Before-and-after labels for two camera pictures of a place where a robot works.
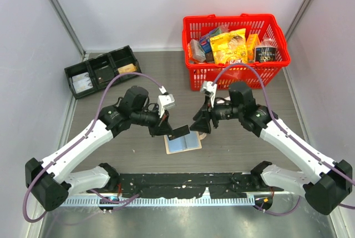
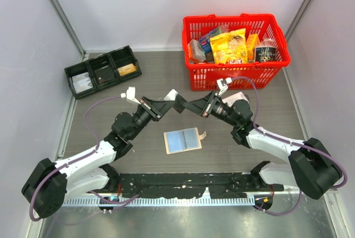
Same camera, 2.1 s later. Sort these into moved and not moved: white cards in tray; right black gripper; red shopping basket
Moved: right black gripper
Not moved: red shopping basket; white cards in tray
